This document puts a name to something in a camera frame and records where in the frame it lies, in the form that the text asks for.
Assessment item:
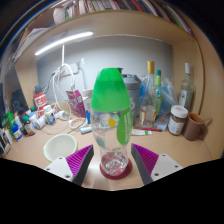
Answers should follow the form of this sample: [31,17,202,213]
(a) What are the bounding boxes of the flat round red coaster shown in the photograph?
[98,158,134,181]

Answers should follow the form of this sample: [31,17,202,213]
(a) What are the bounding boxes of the clear bottle with green cap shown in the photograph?
[153,69,164,115]
[90,67,134,177]

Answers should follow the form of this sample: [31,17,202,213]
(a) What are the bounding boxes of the brown bottle with green cap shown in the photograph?
[21,114,36,136]

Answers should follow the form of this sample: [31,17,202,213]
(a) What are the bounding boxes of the red and white container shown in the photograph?
[32,91,48,118]

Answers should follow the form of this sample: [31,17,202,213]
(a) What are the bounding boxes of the white LED light bar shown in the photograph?
[33,30,95,57]

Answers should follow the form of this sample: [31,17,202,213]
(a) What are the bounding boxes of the clear bottle with yellow cap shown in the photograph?
[139,60,158,126]

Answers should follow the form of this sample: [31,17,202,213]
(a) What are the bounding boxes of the red pen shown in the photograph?
[139,126,163,133]

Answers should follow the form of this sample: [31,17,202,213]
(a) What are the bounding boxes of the brown mug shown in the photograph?
[182,111,214,142]

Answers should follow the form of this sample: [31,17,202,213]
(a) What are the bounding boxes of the white wall power socket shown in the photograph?
[58,61,81,76]

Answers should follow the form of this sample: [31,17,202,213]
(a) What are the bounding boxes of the wooden shelf unit with books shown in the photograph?
[0,0,215,118]

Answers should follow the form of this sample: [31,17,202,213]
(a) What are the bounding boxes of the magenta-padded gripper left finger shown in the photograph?
[43,143,95,187]

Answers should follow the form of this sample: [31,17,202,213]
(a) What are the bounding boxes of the white mug with green handle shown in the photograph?
[42,133,79,163]

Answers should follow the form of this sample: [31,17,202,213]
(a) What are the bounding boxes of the magenta pouch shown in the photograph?
[65,89,87,119]

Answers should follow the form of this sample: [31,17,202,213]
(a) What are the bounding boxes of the brown jar with white lid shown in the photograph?
[167,104,190,136]

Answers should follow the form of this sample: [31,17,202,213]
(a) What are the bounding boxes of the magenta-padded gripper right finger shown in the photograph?
[130,143,184,186]

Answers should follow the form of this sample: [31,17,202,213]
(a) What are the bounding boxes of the white and blue carton box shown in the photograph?
[81,88,95,125]

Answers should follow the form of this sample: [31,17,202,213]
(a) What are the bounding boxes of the blue plastic bag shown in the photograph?
[139,76,180,118]

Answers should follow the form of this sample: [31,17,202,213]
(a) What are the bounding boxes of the clear glass bottle white cap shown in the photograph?
[178,62,196,113]

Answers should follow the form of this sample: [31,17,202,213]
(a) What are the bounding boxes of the white flat tube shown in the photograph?
[130,129,154,137]

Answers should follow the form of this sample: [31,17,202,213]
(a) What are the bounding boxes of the grey shaker bottle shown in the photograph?
[119,67,142,127]

